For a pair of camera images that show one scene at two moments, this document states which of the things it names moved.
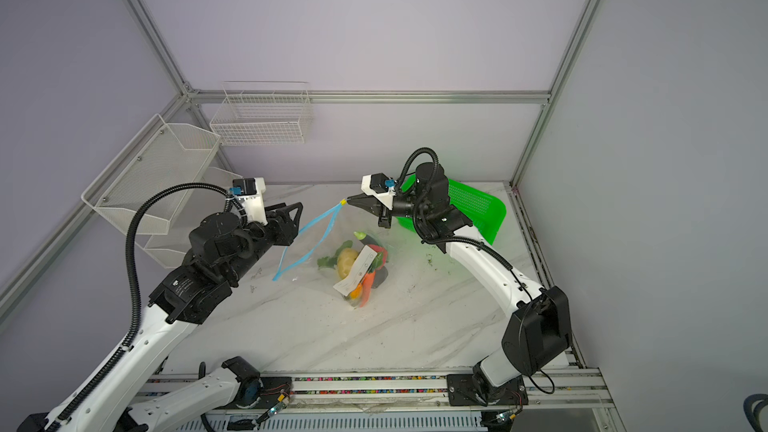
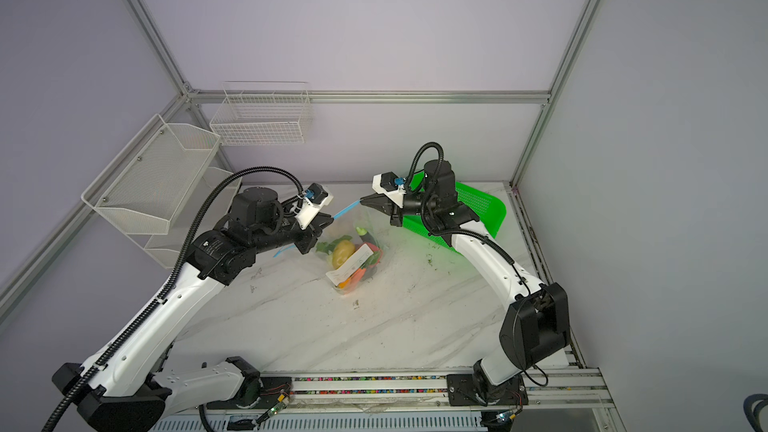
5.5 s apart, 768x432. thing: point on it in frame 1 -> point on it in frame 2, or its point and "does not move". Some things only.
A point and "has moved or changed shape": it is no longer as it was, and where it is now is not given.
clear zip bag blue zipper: x=339 y=255 has moved or changed shape
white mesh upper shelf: x=162 y=154 does not move
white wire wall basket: x=258 y=113 does not move
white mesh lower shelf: x=170 y=249 does not move
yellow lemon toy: x=345 y=260 has moved or changed shape
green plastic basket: x=484 y=213 does not move
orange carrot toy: x=367 y=287 -> x=350 y=283
